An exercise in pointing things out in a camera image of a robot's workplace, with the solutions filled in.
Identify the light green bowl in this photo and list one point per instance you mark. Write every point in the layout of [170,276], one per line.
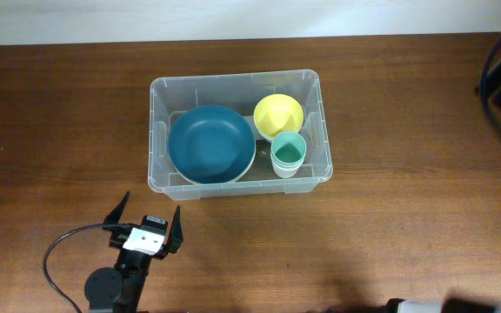
[264,135]

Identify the clear plastic storage container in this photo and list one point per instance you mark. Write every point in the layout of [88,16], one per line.
[172,97]

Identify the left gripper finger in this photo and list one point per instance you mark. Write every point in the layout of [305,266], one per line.
[114,216]
[176,236]

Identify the green cup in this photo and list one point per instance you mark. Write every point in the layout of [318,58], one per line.
[288,149]

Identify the yellow bowl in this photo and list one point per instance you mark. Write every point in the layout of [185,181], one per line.
[278,113]

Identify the dark blue plate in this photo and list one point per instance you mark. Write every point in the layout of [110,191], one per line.
[210,128]

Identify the cream plate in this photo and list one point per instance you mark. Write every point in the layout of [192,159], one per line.
[214,167]

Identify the grey cup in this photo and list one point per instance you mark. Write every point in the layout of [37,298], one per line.
[285,170]

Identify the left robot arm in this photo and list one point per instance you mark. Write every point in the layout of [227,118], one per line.
[118,288]

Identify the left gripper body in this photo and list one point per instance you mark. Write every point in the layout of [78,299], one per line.
[118,237]

